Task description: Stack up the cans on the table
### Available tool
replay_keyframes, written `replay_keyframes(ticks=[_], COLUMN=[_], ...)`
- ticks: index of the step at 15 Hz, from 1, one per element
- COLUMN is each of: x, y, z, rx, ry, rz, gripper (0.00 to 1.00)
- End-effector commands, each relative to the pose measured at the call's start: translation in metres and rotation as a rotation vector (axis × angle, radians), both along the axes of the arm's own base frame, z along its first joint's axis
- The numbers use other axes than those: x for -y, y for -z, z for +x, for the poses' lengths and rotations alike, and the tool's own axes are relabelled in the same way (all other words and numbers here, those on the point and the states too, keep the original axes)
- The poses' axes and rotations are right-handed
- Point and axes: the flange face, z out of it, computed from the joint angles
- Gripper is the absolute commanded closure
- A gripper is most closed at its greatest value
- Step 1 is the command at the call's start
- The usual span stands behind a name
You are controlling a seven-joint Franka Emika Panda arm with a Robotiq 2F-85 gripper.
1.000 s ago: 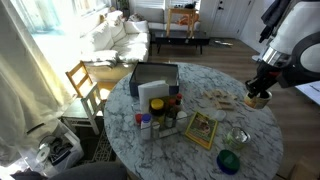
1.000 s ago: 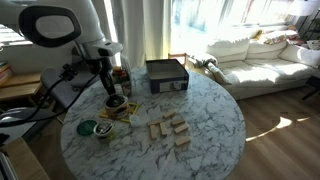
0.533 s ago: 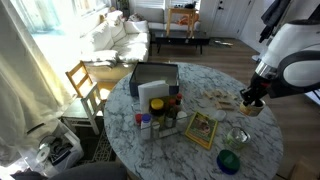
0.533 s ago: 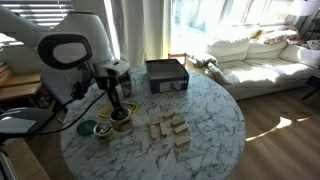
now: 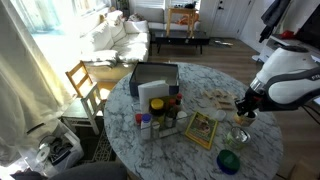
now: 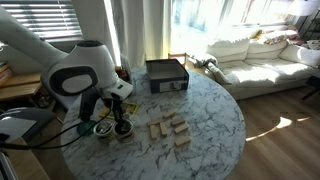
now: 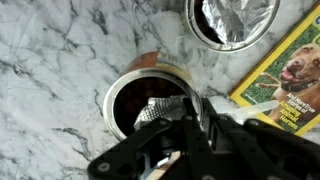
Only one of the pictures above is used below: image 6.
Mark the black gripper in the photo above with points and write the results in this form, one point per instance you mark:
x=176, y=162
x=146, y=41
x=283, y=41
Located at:
x=114, y=101

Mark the tin can green label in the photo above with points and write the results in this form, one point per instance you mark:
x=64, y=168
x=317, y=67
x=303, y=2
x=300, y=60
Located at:
x=103, y=131

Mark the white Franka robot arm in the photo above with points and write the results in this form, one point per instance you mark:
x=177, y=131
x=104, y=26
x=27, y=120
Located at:
x=80, y=71

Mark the stack of books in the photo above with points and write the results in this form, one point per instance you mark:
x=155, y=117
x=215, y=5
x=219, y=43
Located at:
x=4, y=73

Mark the wooden block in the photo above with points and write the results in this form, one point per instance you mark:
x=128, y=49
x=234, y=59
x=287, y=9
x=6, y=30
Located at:
x=155, y=122
x=177, y=122
x=163, y=129
x=182, y=140
x=153, y=131
x=169, y=114
x=181, y=128

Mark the round green lid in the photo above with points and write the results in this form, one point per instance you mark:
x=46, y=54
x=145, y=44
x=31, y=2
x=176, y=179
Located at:
x=85, y=127

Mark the yellow lid jar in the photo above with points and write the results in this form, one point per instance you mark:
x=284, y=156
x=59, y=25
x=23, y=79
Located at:
x=118, y=70

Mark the dark blue cardboard box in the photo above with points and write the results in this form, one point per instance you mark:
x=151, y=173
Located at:
x=166, y=80

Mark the small wooden chair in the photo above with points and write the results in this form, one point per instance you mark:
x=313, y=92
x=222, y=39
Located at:
x=178, y=57

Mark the white curtain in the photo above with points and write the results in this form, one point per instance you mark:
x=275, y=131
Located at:
x=140, y=30

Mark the white throw blanket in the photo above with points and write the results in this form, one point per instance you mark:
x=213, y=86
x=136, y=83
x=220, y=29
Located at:
x=201, y=60

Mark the grey padded seat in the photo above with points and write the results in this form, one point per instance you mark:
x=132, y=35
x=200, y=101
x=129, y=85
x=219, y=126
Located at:
x=20, y=123

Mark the wooden side shelf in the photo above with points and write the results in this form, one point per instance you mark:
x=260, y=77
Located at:
x=20, y=85

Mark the white sofa pillow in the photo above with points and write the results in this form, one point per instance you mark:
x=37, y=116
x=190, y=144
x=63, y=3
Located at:
x=218, y=74

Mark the white window blinds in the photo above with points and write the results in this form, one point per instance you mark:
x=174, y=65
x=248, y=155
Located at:
x=40, y=16

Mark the white sofa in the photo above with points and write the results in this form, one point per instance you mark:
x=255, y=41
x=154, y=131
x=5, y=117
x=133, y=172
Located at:
x=263, y=71

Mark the colourful patterned pillow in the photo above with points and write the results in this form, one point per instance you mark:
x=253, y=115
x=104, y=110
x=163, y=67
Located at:
x=275, y=39

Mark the black coffee table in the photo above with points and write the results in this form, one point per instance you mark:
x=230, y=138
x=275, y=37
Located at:
x=313, y=83

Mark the white lamp shade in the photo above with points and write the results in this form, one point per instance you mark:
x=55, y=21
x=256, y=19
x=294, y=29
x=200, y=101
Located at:
x=305, y=6

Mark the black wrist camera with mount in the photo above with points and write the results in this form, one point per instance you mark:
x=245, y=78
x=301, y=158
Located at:
x=88, y=103

